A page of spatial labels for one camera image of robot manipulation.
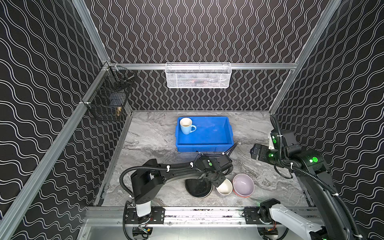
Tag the lavender bowl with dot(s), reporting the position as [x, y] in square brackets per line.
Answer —
[243, 185]

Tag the white wire mesh basket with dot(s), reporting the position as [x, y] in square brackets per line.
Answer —
[198, 75]

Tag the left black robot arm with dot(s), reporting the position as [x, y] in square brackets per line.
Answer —
[144, 182]

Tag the light blue mug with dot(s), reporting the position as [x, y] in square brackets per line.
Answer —
[187, 127]

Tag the purple cream mug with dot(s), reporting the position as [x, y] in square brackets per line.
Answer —
[225, 188]

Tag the black wire basket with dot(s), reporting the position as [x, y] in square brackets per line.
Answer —
[108, 102]

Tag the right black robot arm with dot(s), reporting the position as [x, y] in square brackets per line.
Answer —
[313, 171]

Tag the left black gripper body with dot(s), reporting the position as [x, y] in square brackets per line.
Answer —
[217, 177]

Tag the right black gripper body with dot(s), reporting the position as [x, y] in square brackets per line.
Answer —
[258, 151]

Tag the black glossy plate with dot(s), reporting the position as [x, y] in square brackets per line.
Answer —
[198, 188]

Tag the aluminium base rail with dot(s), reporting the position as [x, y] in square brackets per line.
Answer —
[176, 217]

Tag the blue plastic bin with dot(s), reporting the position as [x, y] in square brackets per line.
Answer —
[213, 134]

